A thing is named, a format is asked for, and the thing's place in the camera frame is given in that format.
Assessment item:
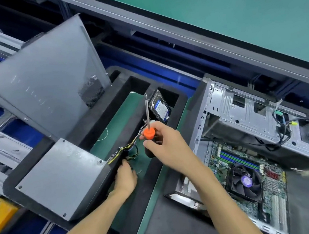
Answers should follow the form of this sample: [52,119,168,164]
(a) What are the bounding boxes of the person's left hand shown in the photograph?
[110,160,140,200]

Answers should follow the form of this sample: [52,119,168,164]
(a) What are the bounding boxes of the person's right hand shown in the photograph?
[141,116,207,183]

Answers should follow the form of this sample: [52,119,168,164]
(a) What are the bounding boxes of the orange and black handled screwdriver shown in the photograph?
[134,92,160,160]

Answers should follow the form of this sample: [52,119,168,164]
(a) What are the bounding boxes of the person's right forearm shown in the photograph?
[181,154,268,234]

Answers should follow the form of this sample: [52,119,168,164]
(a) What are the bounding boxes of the person's left forearm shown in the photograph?
[21,184,142,234]

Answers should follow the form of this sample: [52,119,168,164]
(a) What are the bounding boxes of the hard disk drive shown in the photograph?
[147,89,174,126]

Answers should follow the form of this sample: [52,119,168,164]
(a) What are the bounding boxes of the green tray liner pad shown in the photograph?
[83,89,174,234]

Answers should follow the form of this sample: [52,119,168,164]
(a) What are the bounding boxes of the black foam tray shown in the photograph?
[0,57,205,234]

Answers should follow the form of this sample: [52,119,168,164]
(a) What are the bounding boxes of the grey metal power supply unit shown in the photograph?
[10,132,118,228]

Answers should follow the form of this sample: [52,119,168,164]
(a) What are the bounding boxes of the black processor cooling fan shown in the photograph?
[224,161,266,207]

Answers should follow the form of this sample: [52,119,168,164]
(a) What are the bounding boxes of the grey metal case side panel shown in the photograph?
[0,10,118,149]

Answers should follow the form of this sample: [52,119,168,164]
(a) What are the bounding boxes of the green motherboard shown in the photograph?
[203,132,294,234]

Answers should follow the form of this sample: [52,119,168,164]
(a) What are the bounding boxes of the yellow box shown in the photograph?
[0,195,22,234]

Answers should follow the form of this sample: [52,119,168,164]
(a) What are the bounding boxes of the large green bench mat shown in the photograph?
[84,0,309,98]

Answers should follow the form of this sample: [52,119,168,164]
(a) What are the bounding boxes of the open grey computer case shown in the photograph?
[150,60,309,234]

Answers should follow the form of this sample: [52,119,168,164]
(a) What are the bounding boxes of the power supply cable bundle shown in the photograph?
[103,123,153,166]

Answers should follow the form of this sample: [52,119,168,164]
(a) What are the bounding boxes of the thin white wire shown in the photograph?
[96,127,110,141]

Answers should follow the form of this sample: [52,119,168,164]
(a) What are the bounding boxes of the aluminium conveyor rail frame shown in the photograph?
[0,10,44,196]

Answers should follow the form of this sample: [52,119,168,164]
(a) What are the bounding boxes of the black case cables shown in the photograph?
[250,99,309,154]

